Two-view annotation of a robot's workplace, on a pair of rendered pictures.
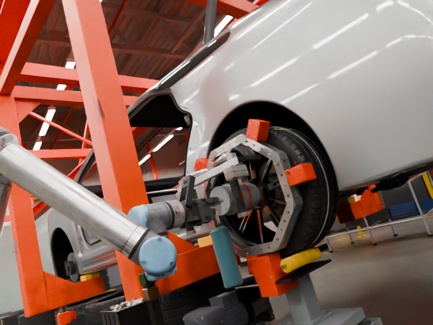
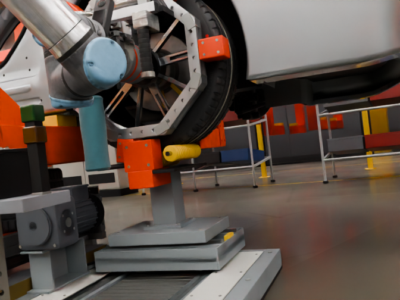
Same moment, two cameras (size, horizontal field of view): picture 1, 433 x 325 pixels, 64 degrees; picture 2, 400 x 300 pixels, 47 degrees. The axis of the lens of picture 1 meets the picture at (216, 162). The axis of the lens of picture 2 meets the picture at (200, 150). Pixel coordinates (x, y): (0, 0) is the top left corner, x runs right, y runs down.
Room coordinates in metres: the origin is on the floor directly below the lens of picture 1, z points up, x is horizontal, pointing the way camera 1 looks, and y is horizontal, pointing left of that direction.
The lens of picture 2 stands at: (0.02, 0.42, 0.51)
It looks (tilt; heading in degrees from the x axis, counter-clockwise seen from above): 0 degrees down; 335
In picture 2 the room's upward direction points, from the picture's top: 7 degrees counter-clockwise
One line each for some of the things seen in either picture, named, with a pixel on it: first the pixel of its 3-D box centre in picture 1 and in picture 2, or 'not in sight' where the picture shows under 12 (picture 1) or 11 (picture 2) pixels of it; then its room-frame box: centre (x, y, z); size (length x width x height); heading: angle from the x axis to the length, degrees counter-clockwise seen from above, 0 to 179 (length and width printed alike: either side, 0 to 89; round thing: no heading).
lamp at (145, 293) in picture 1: (151, 293); (34, 134); (1.15, 0.32, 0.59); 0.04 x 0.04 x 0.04; 45
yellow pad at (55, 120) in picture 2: (214, 238); (54, 122); (2.11, 0.14, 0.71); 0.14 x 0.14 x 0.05; 45
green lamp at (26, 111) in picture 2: (147, 277); (32, 113); (1.15, 0.32, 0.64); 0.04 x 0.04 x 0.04; 45
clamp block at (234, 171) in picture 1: (236, 172); (146, 21); (1.36, -0.06, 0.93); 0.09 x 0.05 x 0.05; 135
